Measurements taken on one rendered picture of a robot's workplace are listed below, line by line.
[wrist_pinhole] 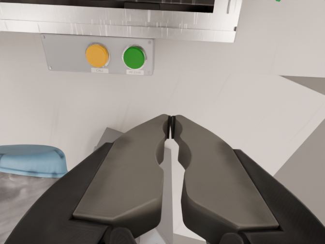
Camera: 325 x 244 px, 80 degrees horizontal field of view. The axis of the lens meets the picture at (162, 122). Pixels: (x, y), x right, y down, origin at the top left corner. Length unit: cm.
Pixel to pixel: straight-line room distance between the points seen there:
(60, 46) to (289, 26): 48
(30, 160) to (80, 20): 25
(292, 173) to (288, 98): 159
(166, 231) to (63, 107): 41
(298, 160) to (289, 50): 159
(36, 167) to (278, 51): 53
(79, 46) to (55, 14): 6
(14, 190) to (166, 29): 34
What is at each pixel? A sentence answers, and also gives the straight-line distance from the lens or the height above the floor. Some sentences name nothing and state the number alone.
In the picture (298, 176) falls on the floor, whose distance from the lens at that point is 221.
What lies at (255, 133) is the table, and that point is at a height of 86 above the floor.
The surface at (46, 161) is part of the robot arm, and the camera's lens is 33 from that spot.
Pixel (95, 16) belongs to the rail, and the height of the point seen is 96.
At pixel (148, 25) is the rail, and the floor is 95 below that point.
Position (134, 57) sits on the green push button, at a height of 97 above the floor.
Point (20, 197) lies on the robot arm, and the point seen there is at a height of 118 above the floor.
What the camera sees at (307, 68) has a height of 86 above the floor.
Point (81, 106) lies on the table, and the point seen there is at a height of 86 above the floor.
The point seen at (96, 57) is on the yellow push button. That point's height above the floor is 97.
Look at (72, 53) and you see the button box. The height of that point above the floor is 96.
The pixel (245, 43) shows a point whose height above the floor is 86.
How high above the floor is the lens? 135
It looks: 61 degrees down
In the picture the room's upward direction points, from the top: 177 degrees counter-clockwise
